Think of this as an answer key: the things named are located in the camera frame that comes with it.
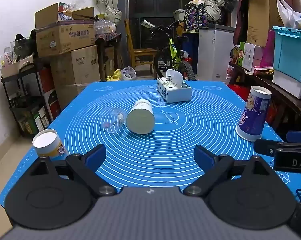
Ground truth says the teal plastic storage bin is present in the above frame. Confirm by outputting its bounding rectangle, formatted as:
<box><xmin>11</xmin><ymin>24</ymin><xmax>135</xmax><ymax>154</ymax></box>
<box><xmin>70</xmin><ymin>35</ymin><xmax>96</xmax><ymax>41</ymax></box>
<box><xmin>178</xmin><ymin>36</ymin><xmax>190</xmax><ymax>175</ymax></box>
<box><xmin>272</xmin><ymin>26</ymin><xmax>301</xmax><ymax>81</ymax></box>

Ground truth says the dark wooden side table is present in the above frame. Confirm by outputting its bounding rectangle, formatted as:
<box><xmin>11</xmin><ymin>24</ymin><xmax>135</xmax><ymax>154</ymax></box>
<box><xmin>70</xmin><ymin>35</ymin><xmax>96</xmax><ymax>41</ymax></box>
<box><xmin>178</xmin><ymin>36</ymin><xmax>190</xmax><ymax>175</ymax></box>
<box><xmin>95</xmin><ymin>33</ymin><xmax>122</xmax><ymax>81</ymax></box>

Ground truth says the black green bicycle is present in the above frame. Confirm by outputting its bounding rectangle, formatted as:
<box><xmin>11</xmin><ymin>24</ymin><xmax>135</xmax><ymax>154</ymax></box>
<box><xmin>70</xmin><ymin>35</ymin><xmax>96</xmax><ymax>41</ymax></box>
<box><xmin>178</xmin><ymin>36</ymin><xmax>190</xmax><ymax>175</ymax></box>
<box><xmin>141</xmin><ymin>19</ymin><xmax>196</xmax><ymax>81</ymax></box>

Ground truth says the purple paper cup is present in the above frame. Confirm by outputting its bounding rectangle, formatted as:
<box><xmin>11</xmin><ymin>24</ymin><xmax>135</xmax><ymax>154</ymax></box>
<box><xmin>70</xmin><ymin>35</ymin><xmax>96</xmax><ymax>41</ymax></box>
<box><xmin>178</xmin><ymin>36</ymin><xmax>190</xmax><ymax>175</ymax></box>
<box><xmin>235</xmin><ymin>86</ymin><xmax>272</xmax><ymax>142</ymax></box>

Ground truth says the clear glass cup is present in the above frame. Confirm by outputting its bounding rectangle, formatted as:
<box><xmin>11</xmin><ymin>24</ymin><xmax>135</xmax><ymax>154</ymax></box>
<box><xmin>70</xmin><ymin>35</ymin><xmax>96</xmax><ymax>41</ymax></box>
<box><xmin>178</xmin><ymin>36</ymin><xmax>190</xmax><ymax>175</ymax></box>
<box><xmin>99</xmin><ymin>107</ymin><xmax>127</xmax><ymax>134</ymax></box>

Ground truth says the patterned fabric bag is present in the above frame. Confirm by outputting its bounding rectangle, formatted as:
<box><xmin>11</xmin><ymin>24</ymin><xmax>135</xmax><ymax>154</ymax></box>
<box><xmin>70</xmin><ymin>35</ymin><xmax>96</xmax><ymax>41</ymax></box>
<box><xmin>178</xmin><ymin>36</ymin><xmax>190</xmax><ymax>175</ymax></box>
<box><xmin>184</xmin><ymin>0</ymin><xmax>221</xmax><ymax>31</ymax></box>

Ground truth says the white chest freezer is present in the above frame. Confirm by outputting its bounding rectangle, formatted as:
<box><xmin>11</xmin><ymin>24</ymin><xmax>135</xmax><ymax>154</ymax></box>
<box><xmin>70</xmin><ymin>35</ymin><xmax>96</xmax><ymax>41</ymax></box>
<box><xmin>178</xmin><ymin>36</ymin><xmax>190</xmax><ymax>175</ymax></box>
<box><xmin>197</xmin><ymin>24</ymin><xmax>235</xmax><ymax>82</ymax></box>

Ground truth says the tall cardboard box right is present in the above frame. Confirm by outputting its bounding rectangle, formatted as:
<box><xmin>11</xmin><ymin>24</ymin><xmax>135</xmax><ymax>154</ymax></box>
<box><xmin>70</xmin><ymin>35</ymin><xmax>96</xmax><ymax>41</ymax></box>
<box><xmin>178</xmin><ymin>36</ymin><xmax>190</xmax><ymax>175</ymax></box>
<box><xmin>246</xmin><ymin>0</ymin><xmax>283</xmax><ymax>47</ymax></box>

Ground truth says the wooden chair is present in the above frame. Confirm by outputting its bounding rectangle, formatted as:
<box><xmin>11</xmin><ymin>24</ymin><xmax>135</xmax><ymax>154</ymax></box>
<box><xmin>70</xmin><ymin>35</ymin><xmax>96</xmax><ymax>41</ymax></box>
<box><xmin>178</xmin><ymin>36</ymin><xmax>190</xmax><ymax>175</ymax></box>
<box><xmin>124</xmin><ymin>19</ymin><xmax>157</xmax><ymax>77</ymax></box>

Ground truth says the white tissue box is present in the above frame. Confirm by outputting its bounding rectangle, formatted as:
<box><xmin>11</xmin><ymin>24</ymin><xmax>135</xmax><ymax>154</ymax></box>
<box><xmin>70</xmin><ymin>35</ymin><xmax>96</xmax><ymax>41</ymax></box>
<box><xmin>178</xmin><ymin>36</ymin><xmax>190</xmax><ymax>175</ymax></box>
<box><xmin>157</xmin><ymin>69</ymin><xmax>192</xmax><ymax>103</ymax></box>

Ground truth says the black metal shelf rack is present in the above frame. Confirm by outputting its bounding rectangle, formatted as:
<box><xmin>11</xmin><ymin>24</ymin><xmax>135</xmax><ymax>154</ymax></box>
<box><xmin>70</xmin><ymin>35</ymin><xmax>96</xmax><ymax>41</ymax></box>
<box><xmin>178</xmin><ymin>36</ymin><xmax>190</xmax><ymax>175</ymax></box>
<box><xmin>0</xmin><ymin>59</ymin><xmax>61</xmax><ymax>137</ymax></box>

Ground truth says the blue silicone baking mat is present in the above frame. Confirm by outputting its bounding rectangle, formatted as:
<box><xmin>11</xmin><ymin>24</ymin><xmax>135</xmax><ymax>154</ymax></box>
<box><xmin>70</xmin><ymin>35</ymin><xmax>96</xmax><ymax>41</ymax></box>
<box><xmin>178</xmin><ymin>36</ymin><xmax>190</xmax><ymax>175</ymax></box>
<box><xmin>0</xmin><ymin>80</ymin><xmax>301</xmax><ymax>208</ymax></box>

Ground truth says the white plastic bag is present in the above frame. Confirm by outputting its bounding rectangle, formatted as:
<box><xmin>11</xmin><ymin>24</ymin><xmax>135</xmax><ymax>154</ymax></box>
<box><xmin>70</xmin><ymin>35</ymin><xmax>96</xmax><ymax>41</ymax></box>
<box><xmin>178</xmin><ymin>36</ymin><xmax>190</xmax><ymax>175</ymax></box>
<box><xmin>276</xmin><ymin>0</ymin><xmax>301</xmax><ymax>30</ymax></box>

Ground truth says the large cardboard box lower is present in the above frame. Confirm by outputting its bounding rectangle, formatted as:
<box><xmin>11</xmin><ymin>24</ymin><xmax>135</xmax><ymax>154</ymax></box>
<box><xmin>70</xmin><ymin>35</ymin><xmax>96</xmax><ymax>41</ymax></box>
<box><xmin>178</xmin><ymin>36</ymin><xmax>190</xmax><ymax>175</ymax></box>
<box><xmin>50</xmin><ymin>45</ymin><xmax>101</xmax><ymax>109</ymax></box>

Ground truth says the green white carton box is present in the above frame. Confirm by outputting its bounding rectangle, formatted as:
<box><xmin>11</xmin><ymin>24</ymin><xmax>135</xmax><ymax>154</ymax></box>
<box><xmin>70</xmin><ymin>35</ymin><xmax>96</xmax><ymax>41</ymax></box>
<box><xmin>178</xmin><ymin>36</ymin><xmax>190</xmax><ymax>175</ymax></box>
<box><xmin>238</xmin><ymin>42</ymin><xmax>255</xmax><ymax>72</ymax></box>

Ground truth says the yellow white paper cup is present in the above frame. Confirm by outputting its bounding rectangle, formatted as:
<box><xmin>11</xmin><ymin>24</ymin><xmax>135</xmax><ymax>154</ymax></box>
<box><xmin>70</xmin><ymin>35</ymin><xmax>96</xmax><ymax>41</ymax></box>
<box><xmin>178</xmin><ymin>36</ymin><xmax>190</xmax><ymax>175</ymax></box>
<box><xmin>32</xmin><ymin>128</ymin><xmax>69</xmax><ymax>160</ymax></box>

